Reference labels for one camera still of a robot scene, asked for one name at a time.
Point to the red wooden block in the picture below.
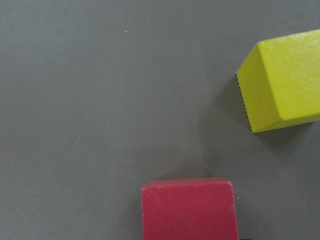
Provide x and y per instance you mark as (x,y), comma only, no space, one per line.
(189,209)

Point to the yellow wooden block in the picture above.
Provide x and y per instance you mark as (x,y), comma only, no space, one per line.
(280,82)

